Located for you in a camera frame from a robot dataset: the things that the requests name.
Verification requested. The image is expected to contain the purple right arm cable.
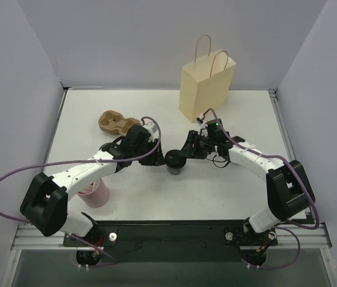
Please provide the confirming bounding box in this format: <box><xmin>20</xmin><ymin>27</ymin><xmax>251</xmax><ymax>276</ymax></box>
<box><xmin>201</xmin><ymin>108</ymin><xmax>320</xmax><ymax>270</ymax></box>

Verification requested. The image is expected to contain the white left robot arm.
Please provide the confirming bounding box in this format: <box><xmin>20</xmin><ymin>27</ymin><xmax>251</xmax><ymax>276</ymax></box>
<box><xmin>20</xmin><ymin>123</ymin><xmax>163</xmax><ymax>246</ymax></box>

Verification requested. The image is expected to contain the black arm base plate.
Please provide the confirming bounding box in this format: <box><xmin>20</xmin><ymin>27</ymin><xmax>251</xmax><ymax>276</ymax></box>
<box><xmin>63</xmin><ymin>220</ymin><xmax>278</xmax><ymax>265</ymax></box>

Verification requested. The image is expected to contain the pink straw holder cup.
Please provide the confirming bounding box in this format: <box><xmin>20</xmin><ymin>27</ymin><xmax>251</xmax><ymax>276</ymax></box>
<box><xmin>78</xmin><ymin>179</ymin><xmax>110</xmax><ymax>209</ymax></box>

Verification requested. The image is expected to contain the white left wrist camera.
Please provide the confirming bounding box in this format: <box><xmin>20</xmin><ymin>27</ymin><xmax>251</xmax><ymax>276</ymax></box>
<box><xmin>141</xmin><ymin>119</ymin><xmax>158</xmax><ymax>141</ymax></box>

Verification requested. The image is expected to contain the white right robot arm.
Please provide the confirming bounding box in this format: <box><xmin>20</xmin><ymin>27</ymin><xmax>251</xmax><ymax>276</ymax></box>
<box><xmin>174</xmin><ymin>119</ymin><xmax>317</xmax><ymax>244</ymax></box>

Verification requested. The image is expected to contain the beige paper bag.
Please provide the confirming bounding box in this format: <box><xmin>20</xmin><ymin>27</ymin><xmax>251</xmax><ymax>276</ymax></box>
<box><xmin>179</xmin><ymin>50</ymin><xmax>237</xmax><ymax>123</ymax></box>

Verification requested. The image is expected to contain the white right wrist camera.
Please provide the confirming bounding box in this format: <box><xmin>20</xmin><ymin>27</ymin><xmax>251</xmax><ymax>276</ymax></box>
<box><xmin>196</xmin><ymin>113</ymin><xmax>208</xmax><ymax>137</ymax></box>

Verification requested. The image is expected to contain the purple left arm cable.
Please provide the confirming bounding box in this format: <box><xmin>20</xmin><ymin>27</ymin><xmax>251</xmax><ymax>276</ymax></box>
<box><xmin>0</xmin><ymin>115</ymin><xmax>161</xmax><ymax>267</ymax></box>

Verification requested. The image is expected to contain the dark plastic cup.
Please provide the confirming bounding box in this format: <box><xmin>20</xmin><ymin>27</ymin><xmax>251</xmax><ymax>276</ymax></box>
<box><xmin>166</xmin><ymin>163</ymin><xmax>185</xmax><ymax>175</ymax></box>
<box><xmin>99</xmin><ymin>143</ymin><xmax>112</xmax><ymax>152</ymax></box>

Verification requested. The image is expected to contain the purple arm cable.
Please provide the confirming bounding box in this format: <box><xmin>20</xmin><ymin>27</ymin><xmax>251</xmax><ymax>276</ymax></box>
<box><xmin>0</xmin><ymin>115</ymin><xmax>161</xmax><ymax>267</ymax></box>
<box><xmin>201</xmin><ymin>108</ymin><xmax>320</xmax><ymax>270</ymax></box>

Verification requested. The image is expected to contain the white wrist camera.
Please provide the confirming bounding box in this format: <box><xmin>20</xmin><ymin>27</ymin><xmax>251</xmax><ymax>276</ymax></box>
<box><xmin>141</xmin><ymin>119</ymin><xmax>158</xmax><ymax>141</ymax></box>
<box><xmin>196</xmin><ymin>113</ymin><xmax>208</xmax><ymax>137</ymax></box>

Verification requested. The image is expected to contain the brown cardboard cup carrier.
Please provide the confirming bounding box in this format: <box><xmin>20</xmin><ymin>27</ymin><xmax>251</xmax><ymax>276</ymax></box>
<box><xmin>98</xmin><ymin>110</ymin><xmax>141</xmax><ymax>136</ymax></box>

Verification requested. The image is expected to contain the black cup lid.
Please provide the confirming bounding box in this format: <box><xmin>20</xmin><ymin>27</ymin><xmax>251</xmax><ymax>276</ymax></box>
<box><xmin>164</xmin><ymin>149</ymin><xmax>186</xmax><ymax>168</ymax></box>

